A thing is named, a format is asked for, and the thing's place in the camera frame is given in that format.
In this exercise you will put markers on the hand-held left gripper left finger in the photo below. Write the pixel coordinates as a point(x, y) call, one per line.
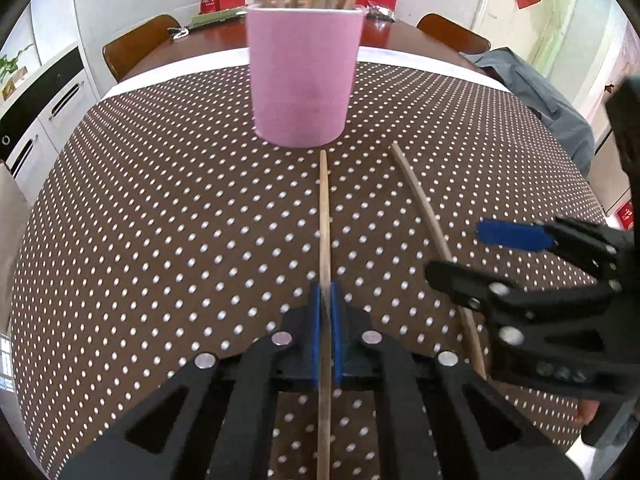
point(315, 330)

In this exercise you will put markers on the slender wooden chopstick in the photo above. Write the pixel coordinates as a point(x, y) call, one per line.
point(324, 220)
point(426, 205)

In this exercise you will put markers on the grey jacket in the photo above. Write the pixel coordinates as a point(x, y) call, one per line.
point(540, 100)

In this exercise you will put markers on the person's right hand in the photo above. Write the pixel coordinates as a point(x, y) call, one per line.
point(587, 412)

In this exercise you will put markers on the small potted plant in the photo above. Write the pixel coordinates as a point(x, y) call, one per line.
point(12, 67)

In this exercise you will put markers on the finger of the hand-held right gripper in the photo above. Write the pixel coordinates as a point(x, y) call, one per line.
point(455, 280)
point(510, 234)

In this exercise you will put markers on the green tray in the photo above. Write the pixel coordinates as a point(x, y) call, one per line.
point(215, 17)

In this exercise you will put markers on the clear plastic bag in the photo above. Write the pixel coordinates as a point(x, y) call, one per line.
point(381, 12)

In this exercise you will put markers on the brown wooden chair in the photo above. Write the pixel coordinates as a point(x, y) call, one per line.
point(450, 32)
point(140, 45)

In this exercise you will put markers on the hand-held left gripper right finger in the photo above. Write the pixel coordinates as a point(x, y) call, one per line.
point(336, 330)

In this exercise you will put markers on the pink cup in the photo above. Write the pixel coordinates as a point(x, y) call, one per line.
point(305, 85)

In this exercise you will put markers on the green curtain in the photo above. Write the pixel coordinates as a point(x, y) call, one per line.
point(560, 35)

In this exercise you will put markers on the brown polka dot tablecloth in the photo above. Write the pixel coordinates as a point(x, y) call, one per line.
point(175, 210)

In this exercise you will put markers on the white and black sideboard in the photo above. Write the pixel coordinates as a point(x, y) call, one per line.
point(50, 110)

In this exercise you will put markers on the red soda can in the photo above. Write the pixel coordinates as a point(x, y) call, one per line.
point(210, 2)

